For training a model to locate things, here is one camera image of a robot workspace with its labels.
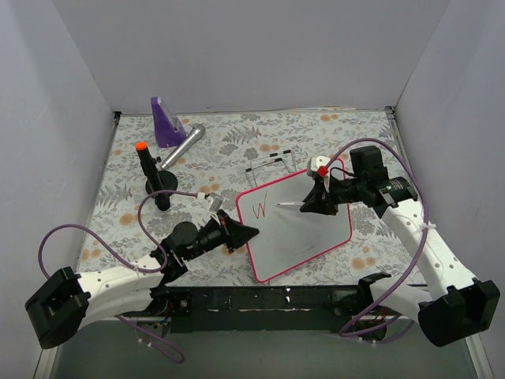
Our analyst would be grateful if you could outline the white red whiteboard marker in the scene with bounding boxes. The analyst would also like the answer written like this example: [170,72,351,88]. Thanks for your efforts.
[277,202,304,207]

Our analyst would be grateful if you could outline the pink framed whiteboard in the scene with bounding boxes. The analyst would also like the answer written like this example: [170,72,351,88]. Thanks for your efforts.
[236,170,353,283]

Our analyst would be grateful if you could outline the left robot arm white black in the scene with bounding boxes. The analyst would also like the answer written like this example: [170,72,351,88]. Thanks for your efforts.
[25,210,260,349]

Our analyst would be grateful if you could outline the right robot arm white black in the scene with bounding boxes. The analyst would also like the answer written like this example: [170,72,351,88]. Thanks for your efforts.
[300,145,500,347]

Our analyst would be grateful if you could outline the black torch with orange cap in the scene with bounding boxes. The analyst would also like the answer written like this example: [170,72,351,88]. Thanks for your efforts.
[135,141,178,194]

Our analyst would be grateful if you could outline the silver microphone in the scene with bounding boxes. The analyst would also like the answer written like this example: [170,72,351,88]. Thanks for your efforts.
[159,125,206,170]

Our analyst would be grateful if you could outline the purple wedge stand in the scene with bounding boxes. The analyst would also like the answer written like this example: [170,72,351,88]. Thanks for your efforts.
[151,96,186,148]

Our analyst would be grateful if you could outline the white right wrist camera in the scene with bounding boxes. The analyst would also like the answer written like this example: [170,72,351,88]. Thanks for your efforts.
[306,156,330,192]

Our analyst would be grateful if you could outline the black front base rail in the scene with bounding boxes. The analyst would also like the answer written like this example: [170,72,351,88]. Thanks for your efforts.
[137,285,365,333]

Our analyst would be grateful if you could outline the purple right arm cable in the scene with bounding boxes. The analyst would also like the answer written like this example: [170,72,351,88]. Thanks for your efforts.
[327,137,430,339]

